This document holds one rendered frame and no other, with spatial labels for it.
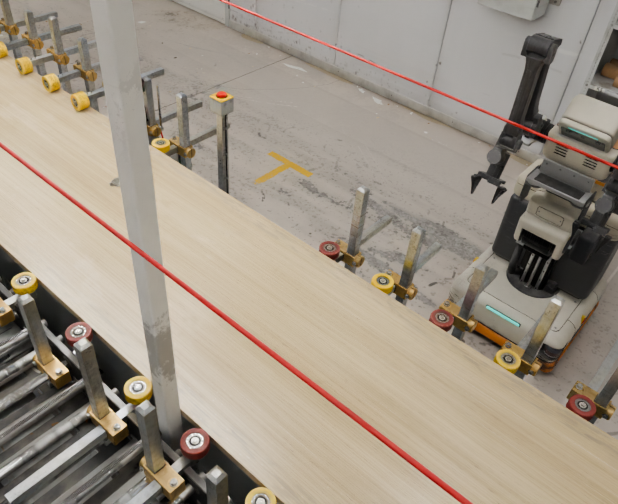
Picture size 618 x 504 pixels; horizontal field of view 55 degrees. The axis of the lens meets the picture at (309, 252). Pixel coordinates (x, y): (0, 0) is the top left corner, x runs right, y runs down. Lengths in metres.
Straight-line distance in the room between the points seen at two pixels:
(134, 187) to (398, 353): 1.08
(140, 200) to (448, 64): 3.97
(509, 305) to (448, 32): 2.45
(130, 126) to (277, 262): 1.17
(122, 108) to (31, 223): 1.42
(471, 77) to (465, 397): 3.36
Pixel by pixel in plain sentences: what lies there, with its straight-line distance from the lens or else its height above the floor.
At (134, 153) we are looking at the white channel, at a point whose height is 1.77.
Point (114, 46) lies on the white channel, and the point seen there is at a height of 1.97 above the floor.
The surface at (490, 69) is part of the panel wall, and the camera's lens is 4.81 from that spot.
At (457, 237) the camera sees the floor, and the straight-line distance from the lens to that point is 3.93.
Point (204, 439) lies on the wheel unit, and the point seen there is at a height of 0.91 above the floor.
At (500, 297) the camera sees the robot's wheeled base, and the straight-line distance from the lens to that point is 3.19.
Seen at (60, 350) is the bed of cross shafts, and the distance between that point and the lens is 2.08.
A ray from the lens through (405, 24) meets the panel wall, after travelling 5.10.
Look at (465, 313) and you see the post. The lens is 2.16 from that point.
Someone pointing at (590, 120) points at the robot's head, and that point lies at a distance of 2.56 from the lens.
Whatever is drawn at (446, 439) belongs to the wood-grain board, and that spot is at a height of 0.90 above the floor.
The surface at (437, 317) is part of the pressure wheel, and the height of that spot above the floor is 0.90.
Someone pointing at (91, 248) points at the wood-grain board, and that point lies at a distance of 2.30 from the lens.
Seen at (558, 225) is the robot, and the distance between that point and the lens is 2.84.
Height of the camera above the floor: 2.39
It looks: 42 degrees down
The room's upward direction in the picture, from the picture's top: 6 degrees clockwise
